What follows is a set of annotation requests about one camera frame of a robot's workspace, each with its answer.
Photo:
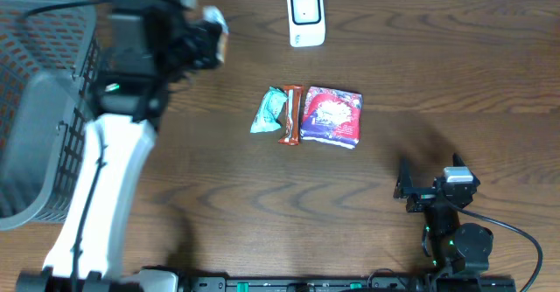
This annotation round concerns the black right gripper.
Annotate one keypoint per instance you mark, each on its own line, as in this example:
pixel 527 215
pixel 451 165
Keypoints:
pixel 422 197

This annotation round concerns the red purple snack packet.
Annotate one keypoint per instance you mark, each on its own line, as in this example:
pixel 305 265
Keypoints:
pixel 332 116

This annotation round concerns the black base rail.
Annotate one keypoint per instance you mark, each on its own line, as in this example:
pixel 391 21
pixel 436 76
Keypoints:
pixel 379 283

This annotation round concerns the dark grey plastic basket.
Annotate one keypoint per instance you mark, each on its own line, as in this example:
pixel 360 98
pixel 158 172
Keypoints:
pixel 49 55

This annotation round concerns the orange white small packet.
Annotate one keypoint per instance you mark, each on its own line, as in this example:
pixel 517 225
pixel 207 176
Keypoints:
pixel 218 30

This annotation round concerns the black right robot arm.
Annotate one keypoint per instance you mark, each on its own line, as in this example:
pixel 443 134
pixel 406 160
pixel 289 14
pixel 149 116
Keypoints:
pixel 460 251

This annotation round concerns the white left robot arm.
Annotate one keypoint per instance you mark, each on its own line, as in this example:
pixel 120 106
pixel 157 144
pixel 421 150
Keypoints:
pixel 154 45

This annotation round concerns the brown orange candy bar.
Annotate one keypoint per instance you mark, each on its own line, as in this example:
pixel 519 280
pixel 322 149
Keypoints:
pixel 292 107

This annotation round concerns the green wipes packet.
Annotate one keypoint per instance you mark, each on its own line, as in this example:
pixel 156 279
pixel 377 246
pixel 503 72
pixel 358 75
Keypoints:
pixel 266 117

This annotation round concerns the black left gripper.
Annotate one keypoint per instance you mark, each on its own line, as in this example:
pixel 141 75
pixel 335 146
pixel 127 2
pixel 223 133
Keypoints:
pixel 203 44

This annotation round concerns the white barcode scanner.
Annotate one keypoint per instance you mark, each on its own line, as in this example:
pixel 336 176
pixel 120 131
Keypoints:
pixel 307 22

